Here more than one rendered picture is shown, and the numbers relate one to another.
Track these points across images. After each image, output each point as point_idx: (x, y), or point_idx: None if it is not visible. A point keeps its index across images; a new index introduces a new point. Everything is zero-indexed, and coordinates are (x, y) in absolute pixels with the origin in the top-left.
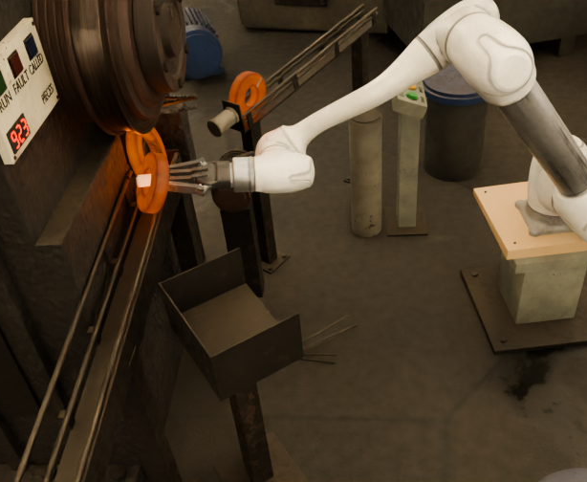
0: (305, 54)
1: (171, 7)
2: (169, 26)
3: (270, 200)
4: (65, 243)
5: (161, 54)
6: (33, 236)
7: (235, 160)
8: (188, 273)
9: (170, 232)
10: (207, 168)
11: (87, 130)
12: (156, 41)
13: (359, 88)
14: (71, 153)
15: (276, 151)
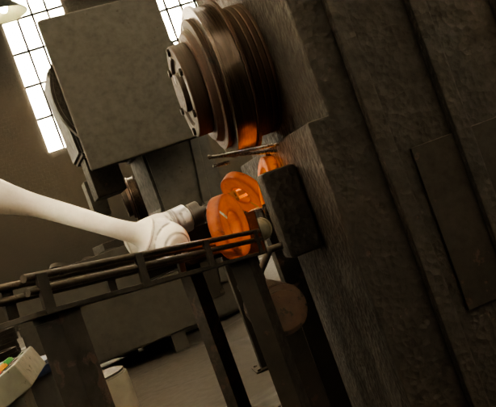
0: (168, 257)
1: (174, 77)
2: (176, 88)
3: (279, 400)
4: (241, 169)
5: (179, 102)
6: (252, 157)
7: (178, 205)
8: (201, 226)
9: (336, 303)
10: (203, 203)
11: (272, 136)
12: (175, 92)
13: (62, 202)
14: (264, 139)
15: (149, 217)
